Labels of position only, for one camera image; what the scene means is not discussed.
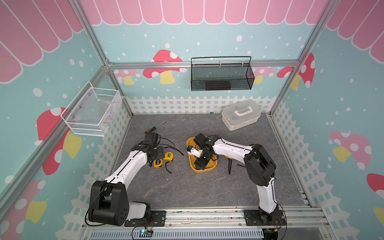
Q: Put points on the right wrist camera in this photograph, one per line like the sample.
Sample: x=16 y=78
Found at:
x=192 y=151

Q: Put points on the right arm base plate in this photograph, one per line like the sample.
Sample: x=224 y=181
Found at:
x=261 y=218

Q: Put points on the white plastic lidded box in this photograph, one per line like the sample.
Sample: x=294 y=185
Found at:
x=241 y=114

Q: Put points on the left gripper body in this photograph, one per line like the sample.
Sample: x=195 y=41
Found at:
x=158 y=154

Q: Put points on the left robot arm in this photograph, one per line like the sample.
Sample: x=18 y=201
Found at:
x=109 y=201

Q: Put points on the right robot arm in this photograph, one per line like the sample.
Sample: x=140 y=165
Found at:
x=259 y=165

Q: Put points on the orange black screwdriver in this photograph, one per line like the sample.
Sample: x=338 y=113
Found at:
x=154 y=128

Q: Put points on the yellow storage tray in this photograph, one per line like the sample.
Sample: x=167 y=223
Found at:
x=211 y=164

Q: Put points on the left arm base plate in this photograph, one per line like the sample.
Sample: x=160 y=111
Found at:
x=154 y=219

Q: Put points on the black mesh wall basket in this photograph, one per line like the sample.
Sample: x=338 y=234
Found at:
x=229 y=73

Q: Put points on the green circuit board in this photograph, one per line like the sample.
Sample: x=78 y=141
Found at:
x=146 y=233

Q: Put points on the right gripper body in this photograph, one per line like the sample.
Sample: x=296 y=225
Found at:
x=203 y=160

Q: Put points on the white wire wall basket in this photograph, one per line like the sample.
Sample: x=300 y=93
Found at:
x=93 y=111

